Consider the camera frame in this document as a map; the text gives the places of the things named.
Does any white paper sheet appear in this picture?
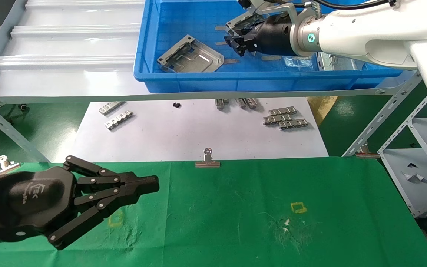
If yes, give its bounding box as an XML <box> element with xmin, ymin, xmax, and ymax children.
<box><xmin>71</xmin><ymin>97</ymin><xmax>329</xmax><ymax>163</ymax></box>

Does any white ribbed shelf panel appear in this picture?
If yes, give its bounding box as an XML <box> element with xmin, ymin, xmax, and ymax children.
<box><xmin>0</xmin><ymin>0</ymin><xmax>151</xmax><ymax>98</ymax></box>

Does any grey slotted angle rack frame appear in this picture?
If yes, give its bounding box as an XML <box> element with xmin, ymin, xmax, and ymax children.
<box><xmin>0</xmin><ymin>0</ymin><xmax>427</xmax><ymax>164</ymax></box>

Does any boxy sheet metal bracket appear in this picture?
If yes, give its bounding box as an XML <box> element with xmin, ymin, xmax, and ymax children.
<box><xmin>316</xmin><ymin>52</ymin><xmax>364</xmax><ymax>71</ymax></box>

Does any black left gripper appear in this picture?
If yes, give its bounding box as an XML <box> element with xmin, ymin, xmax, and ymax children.
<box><xmin>0</xmin><ymin>166</ymin><xmax>158</xmax><ymax>250</ymax></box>

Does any black camera cable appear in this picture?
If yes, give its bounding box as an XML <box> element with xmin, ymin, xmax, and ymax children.
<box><xmin>305</xmin><ymin>0</ymin><xmax>398</xmax><ymax>10</ymax></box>

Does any grey side shelf unit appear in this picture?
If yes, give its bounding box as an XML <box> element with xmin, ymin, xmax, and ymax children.
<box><xmin>378</xmin><ymin>95</ymin><xmax>427</xmax><ymax>218</ymax></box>

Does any blue plastic bin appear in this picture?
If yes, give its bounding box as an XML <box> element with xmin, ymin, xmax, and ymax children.
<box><xmin>133</xmin><ymin>0</ymin><xmax>407</xmax><ymax>93</ymax></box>

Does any green cloth mat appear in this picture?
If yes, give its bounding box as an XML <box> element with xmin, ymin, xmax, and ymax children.
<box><xmin>0</xmin><ymin>156</ymin><xmax>427</xmax><ymax>267</ymax></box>

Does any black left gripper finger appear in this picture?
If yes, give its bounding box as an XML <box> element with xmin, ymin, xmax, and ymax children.
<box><xmin>64</xmin><ymin>155</ymin><xmax>160</xmax><ymax>189</ymax></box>

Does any curved sheet metal bracket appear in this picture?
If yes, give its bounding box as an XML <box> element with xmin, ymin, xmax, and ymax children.
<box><xmin>156</xmin><ymin>34</ymin><xmax>224</xmax><ymax>73</ymax></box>
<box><xmin>225</xmin><ymin>8</ymin><xmax>270</xmax><ymax>31</ymax></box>

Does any silver binder clip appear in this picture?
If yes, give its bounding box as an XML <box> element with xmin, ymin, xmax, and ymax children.
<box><xmin>195</xmin><ymin>148</ymin><xmax>221</xmax><ymax>168</ymax></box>
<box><xmin>0</xmin><ymin>155</ymin><xmax>20</xmax><ymax>177</ymax></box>
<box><xmin>355</xmin><ymin>143</ymin><xmax>381</xmax><ymax>159</ymax></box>

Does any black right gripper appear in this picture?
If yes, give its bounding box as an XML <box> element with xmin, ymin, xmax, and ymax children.
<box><xmin>225</xmin><ymin>14</ymin><xmax>296</xmax><ymax>57</ymax></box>

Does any clear plastic film patch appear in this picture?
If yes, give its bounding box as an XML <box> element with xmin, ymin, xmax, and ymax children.
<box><xmin>284</xmin><ymin>57</ymin><xmax>314</xmax><ymax>68</ymax></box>

